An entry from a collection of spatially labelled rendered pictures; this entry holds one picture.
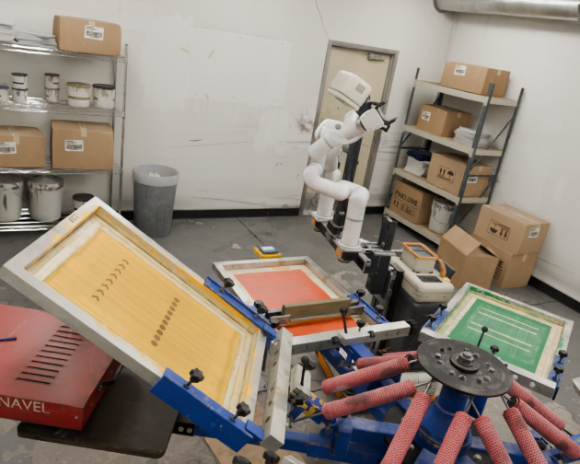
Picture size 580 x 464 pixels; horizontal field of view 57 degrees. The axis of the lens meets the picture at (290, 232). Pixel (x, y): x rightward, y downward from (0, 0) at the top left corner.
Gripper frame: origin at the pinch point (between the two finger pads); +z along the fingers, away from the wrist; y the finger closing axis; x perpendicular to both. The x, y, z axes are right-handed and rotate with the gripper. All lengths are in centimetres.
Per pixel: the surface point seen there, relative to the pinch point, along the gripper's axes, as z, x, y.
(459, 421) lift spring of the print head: 43, 127, 67
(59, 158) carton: -323, -26, -93
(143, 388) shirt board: -49, 155, 21
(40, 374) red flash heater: -45, 177, -8
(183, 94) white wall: -292, -166, -85
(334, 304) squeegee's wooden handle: -38, 65, 58
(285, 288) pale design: -70, 57, 48
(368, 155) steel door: -264, -351, 99
